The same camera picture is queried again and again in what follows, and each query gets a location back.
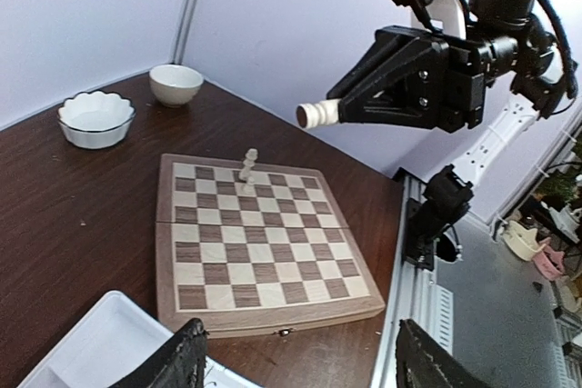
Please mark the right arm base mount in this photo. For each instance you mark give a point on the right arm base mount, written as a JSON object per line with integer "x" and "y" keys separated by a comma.
{"x": 428, "y": 236}

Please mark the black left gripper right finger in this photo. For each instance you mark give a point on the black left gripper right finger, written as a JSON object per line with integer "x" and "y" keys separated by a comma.
{"x": 422, "y": 362}

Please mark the white plastic tray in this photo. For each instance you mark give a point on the white plastic tray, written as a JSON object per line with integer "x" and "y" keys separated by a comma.
{"x": 110, "y": 341}

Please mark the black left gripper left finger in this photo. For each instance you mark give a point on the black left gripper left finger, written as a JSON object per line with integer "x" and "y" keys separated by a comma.
{"x": 179, "y": 362}

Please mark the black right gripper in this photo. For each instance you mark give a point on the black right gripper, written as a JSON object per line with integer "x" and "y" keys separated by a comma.
{"x": 414, "y": 78}

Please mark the wooden chess board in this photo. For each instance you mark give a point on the wooden chess board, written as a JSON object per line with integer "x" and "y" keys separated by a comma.
{"x": 270, "y": 255}

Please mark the white scalloped bowl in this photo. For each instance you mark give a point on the white scalloped bowl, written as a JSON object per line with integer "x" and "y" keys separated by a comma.
{"x": 95, "y": 120}

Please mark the cream round bowl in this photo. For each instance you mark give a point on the cream round bowl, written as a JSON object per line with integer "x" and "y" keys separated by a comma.
{"x": 174, "y": 85}

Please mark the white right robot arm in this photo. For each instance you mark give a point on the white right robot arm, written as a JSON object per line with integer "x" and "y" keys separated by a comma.
{"x": 532, "y": 97}

